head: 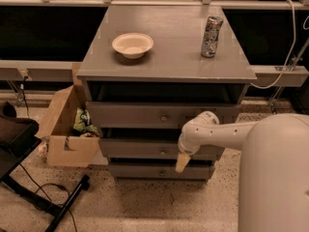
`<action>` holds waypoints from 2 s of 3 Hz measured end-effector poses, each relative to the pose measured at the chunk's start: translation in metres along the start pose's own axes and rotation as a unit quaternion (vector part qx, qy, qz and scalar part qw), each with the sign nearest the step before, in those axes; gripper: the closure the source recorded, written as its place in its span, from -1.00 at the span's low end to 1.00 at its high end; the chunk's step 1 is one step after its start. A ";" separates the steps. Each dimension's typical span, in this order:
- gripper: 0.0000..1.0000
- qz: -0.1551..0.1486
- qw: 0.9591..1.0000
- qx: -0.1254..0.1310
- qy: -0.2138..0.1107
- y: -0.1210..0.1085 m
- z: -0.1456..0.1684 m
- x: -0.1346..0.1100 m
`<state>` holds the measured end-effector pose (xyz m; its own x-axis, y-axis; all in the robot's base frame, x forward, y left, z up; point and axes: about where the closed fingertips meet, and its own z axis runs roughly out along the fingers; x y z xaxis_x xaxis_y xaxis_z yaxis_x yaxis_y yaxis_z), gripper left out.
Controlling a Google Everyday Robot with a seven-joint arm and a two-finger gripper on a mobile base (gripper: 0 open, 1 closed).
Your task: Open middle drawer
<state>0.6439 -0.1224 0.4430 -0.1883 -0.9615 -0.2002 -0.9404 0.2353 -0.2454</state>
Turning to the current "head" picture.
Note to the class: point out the brown cardboard box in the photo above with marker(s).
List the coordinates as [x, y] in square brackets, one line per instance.
[56, 128]

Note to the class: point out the grey drawer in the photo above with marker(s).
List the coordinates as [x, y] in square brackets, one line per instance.
[154, 115]
[191, 172]
[164, 150]

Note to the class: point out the grey bottom drawer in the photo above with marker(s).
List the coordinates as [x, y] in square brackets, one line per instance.
[191, 172]

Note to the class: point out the grey metal railing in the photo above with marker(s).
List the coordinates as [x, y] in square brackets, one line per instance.
[38, 69]

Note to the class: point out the green snack bag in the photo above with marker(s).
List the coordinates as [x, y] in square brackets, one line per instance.
[83, 125]

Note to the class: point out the grey drawer cabinet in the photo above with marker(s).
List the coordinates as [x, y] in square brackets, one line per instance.
[173, 71]

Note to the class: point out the black stand with base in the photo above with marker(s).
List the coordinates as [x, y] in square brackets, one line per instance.
[17, 141]

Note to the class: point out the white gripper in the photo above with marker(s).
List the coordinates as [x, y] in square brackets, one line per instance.
[187, 148]

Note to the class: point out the grey top drawer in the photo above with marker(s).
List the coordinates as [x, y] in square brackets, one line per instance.
[154, 115]

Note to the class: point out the crushed drink can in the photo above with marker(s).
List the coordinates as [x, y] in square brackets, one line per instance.
[211, 34]

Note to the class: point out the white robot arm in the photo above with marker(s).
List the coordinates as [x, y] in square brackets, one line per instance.
[273, 168]

